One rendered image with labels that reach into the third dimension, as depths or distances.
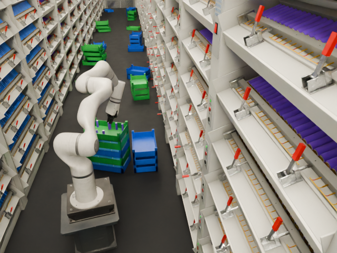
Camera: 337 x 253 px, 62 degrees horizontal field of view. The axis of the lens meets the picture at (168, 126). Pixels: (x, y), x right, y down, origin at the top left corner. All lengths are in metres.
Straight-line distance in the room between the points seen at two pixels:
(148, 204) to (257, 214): 1.42
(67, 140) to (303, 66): 1.19
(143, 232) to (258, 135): 1.40
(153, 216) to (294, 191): 1.56
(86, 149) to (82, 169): 0.14
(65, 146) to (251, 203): 0.99
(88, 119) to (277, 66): 1.14
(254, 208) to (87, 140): 0.93
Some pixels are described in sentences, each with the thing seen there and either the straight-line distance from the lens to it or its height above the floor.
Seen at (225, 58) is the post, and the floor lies 1.28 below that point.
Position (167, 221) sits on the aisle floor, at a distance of 2.04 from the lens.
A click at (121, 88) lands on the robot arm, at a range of 2.12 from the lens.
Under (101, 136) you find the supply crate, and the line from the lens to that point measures 2.27.
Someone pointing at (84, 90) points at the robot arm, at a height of 0.89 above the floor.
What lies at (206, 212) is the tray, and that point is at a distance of 1.31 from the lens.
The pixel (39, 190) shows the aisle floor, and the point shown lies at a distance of 2.47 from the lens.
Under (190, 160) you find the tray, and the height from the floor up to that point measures 0.57.
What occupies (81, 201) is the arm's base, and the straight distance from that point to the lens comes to 1.71.
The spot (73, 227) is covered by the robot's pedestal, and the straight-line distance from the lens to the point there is 1.73.
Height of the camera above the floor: 1.56
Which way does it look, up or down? 31 degrees down
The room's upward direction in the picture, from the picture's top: straight up
